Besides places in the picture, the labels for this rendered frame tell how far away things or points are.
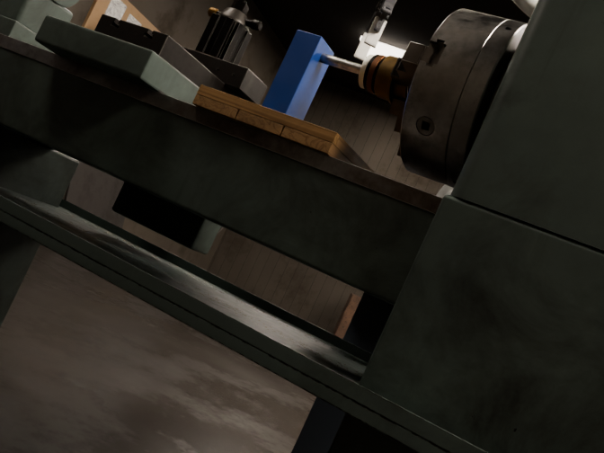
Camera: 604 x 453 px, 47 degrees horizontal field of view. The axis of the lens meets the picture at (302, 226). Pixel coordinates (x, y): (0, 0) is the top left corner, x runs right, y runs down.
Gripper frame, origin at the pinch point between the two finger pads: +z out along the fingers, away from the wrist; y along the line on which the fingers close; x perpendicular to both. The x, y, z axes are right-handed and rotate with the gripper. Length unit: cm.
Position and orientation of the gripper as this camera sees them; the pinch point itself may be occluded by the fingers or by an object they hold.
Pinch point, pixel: (365, 48)
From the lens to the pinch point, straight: 178.1
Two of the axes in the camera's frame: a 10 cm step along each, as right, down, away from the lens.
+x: -9.0, -4.2, -1.0
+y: -1.1, 0.0, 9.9
